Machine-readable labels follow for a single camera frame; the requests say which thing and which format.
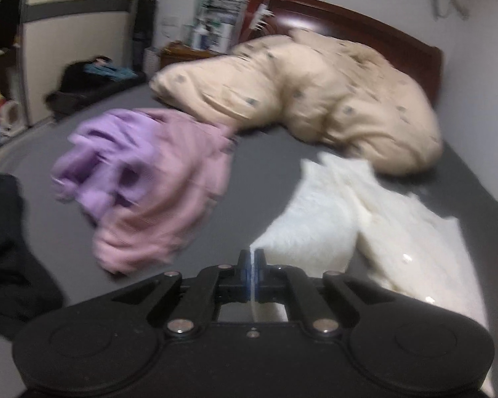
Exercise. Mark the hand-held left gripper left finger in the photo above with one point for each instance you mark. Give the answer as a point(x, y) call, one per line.
point(245, 275)

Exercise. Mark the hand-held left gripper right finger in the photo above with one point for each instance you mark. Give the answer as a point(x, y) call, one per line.
point(260, 282)

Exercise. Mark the white fuzzy cardigan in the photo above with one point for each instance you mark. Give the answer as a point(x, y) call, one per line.
point(315, 215)

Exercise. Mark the grey bed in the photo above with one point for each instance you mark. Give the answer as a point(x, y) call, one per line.
point(253, 174)

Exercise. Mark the pink ribbed garment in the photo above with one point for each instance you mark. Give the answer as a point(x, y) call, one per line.
point(170, 199)

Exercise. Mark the purple garment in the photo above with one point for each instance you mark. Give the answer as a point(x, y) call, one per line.
point(108, 153)

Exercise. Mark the beige heart-print duvet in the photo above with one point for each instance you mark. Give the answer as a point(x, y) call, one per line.
point(315, 91)

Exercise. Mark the wooden nightstand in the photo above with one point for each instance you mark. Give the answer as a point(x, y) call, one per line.
point(186, 54)

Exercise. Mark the black garment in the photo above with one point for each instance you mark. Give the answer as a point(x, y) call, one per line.
point(8, 257)

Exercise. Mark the black bag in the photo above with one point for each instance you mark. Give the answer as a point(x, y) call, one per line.
point(79, 95)

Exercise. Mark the teal cloth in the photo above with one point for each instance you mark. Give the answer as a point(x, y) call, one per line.
point(108, 70)

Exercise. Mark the white power strip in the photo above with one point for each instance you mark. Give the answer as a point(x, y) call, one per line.
point(262, 16)

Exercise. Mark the black tall appliance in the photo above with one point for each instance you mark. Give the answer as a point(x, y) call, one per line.
point(144, 33)

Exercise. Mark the dark wooden headboard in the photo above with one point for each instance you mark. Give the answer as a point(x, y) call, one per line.
point(357, 20)

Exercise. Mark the cream grey striped wardrobe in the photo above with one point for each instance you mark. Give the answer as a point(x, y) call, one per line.
point(66, 49)

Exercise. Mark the white open shelf unit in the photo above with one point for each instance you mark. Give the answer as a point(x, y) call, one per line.
point(0, 91)

